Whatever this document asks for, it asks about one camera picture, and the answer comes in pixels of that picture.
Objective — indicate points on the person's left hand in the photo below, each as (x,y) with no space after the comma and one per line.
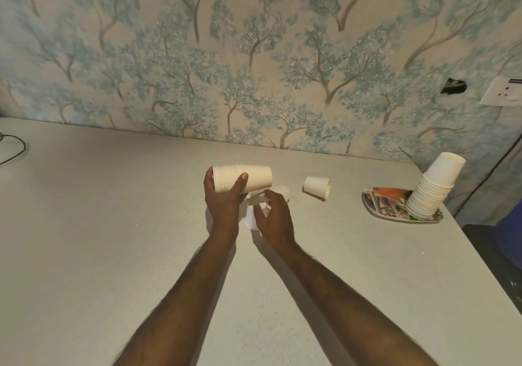
(222,209)

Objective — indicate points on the person's right hand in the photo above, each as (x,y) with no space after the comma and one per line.
(277,223)

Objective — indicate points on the person's left thumb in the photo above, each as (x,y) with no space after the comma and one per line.
(239,184)

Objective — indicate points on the person's right thumb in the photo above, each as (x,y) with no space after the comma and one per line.
(260,214)

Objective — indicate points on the white paper cup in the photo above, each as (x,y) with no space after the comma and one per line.
(251,215)
(317,186)

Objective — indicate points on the short stack of paper cups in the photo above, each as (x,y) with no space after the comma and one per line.
(255,177)

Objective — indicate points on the person's right forearm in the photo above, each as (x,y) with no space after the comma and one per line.
(346,308)

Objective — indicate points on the person's left forearm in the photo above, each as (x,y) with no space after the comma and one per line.
(183,296)

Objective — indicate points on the printed colourful tray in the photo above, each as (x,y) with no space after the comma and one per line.
(385,204)

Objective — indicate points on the tall stack of paper cups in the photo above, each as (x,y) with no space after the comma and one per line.
(434,186)

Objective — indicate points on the dark low furniture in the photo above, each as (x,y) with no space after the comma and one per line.
(485,251)

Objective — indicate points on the blue plastic container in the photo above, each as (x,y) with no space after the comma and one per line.
(509,235)

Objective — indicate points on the white wall socket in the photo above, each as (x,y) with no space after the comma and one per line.
(501,91)

